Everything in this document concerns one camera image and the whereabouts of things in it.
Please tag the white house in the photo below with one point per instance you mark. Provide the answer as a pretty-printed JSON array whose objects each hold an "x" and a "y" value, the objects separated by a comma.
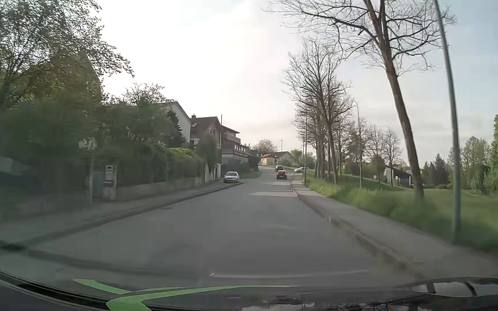
[{"x": 183, "y": 121}]

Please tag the red car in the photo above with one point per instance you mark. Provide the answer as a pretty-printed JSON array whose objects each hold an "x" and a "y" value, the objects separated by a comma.
[{"x": 281, "y": 174}]

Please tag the silver car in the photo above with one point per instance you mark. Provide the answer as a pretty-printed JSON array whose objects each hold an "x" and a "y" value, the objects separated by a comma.
[{"x": 231, "y": 176}]

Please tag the green grass field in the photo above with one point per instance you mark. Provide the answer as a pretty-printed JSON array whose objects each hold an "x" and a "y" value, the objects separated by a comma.
[{"x": 482, "y": 216}]

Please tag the dark low building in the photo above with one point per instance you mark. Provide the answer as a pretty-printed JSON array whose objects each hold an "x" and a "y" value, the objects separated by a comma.
[{"x": 398, "y": 176}]

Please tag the house with brown roof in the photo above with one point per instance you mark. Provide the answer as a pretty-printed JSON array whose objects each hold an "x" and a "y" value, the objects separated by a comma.
[{"x": 275, "y": 158}]

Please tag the car's own bonnet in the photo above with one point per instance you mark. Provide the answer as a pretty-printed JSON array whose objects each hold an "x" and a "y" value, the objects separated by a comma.
[{"x": 214, "y": 298}]

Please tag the grey asphalt road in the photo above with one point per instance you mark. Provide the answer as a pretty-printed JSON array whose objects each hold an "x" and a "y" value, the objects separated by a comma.
[{"x": 240, "y": 229}]

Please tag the large leafy tree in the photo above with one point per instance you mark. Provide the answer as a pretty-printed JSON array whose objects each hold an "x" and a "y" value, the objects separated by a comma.
[{"x": 28, "y": 86}]

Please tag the green hedge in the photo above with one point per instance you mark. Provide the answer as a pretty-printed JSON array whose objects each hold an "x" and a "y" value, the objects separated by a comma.
[{"x": 154, "y": 162}]

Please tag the row of bare trees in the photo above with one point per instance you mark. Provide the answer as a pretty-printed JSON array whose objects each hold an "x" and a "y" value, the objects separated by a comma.
[{"x": 324, "y": 129}]

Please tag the low stone wall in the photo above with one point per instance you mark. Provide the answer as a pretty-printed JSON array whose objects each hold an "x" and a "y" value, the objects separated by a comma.
[{"x": 158, "y": 188}]

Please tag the grey paved pavement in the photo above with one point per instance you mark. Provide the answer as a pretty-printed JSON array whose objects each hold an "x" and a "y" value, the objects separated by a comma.
[
  {"x": 80, "y": 216},
  {"x": 387, "y": 237}
]

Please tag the grey lamp post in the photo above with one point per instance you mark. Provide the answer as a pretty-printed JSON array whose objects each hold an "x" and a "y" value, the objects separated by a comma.
[{"x": 453, "y": 129}]

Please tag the stone gate pillar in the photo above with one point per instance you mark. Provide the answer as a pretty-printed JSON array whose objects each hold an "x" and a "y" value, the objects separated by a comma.
[{"x": 109, "y": 182}]

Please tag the white car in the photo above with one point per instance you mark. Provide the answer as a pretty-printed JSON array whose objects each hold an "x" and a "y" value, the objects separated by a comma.
[{"x": 301, "y": 169}]

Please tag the tall bare tree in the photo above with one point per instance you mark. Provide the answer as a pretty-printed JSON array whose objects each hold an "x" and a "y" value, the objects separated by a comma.
[{"x": 398, "y": 108}]

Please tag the brown house with balconies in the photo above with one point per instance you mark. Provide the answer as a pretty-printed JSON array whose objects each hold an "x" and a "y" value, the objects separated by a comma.
[{"x": 227, "y": 142}]

